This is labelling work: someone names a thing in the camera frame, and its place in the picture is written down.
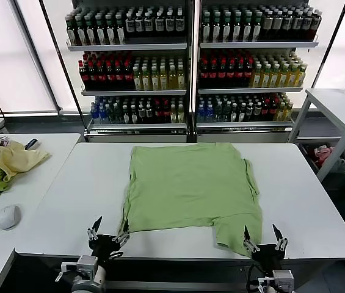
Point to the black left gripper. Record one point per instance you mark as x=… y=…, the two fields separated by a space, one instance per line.
x=105 y=245

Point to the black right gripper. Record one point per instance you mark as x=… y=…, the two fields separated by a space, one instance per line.
x=268 y=256

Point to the light green t-shirt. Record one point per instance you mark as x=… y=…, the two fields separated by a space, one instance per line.
x=190 y=189

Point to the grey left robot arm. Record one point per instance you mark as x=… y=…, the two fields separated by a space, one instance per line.
x=99 y=276

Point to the dark storage bin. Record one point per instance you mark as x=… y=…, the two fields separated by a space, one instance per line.
x=337 y=180

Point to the white computer mouse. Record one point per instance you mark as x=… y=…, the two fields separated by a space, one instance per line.
x=8 y=217

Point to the pink garment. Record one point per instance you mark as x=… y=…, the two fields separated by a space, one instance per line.
x=323 y=154

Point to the pale yellow garment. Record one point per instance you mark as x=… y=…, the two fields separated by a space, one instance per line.
x=16 y=161

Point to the black white handheld device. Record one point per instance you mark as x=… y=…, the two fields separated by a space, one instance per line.
x=32 y=144

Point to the clear green water bottle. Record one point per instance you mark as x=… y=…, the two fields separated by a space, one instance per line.
x=109 y=115
x=218 y=113
x=117 y=115
x=226 y=113

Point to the blue water bottle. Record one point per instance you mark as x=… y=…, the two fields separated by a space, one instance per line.
x=102 y=115
x=209 y=113
x=201 y=113
x=94 y=115

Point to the clear bottle white label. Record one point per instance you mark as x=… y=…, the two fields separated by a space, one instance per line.
x=125 y=115
x=235 y=113
x=134 y=115
x=243 y=112

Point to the small dark bottle white cap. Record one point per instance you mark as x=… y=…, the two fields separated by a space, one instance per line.
x=258 y=111
x=141 y=114
x=149 y=114
x=250 y=111

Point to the small dark bottle red cap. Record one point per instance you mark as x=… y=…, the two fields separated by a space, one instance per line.
x=274 y=110
x=158 y=113
x=267 y=110
x=166 y=113

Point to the small pale yellow bottle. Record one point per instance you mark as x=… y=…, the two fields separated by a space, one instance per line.
x=181 y=115
x=281 y=112
x=174 y=115
x=289 y=111

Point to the grey metal side table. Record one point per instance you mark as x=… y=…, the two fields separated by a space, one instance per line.
x=337 y=107

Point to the yellow drink bottle green cap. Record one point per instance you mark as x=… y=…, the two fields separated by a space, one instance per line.
x=257 y=77
x=146 y=80
x=302 y=76
x=267 y=77
x=181 y=80
x=137 y=80
x=284 y=77
x=293 y=77
x=172 y=80
x=154 y=80
x=275 y=77
x=163 y=80

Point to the cola bottle red cap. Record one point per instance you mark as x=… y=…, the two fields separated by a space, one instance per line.
x=120 y=76
x=222 y=74
x=213 y=74
x=204 y=74
x=248 y=74
x=111 y=76
x=240 y=74
x=102 y=76
x=83 y=76
x=129 y=76
x=92 y=76
x=231 y=74

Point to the black metal pole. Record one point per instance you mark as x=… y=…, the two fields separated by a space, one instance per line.
x=65 y=71
x=327 y=52

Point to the metal drink shelf rack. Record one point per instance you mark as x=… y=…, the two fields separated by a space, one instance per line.
x=129 y=46
x=251 y=44

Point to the tea bottle green cap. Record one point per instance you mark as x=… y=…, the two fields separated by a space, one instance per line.
x=110 y=32
x=236 y=30
x=206 y=30
x=120 y=32
x=257 y=30
x=71 y=33
x=216 y=30
x=226 y=30
x=90 y=33
x=247 y=30
x=100 y=33
x=80 y=33

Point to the dark bottle black white label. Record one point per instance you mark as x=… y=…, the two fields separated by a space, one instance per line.
x=150 y=26
x=130 y=26
x=170 y=25
x=140 y=26
x=180 y=25
x=160 y=26

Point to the dark drink bottle pale label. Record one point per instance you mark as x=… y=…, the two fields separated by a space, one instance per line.
x=316 y=26
x=287 y=26
x=267 y=26
x=307 y=26
x=277 y=26
x=297 y=26

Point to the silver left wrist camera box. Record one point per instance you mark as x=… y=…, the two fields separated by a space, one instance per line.
x=86 y=265

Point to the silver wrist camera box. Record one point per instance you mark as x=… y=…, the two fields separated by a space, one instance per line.
x=282 y=277
x=86 y=265

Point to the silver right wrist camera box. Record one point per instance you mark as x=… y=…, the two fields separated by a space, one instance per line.
x=282 y=277

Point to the grey work table frame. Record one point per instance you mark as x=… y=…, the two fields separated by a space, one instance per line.
x=175 y=285

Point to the grey window frame post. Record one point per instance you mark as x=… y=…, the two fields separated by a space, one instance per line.
x=36 y=55

